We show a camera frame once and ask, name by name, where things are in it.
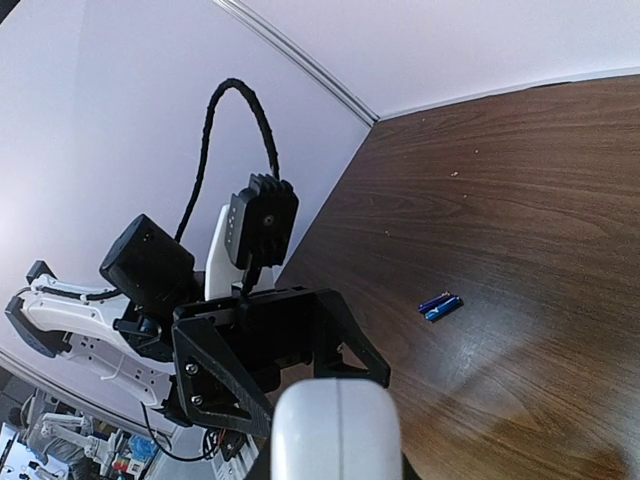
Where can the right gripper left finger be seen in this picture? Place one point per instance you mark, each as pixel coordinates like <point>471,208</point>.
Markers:
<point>261,468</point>

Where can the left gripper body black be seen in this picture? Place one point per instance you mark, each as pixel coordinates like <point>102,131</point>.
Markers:
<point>268,332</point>

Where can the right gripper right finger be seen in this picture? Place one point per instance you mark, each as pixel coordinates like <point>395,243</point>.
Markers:
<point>408,470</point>

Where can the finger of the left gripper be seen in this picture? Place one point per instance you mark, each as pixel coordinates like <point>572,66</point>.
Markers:
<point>340,348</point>
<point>214,388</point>

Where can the white remote control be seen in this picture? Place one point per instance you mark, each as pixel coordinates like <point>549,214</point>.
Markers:
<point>329,429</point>

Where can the purple AAA battery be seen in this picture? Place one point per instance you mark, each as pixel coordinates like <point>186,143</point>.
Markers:
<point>434,302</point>

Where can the blue AAA battery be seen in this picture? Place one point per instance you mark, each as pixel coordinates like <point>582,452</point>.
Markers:
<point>440,311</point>

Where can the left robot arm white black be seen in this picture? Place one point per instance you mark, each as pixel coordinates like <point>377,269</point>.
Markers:
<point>124,333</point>

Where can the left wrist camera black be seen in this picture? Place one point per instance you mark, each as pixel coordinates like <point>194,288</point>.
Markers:
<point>251,237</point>

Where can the left aluminium corner post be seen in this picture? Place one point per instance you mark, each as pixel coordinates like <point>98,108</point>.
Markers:
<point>302,60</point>

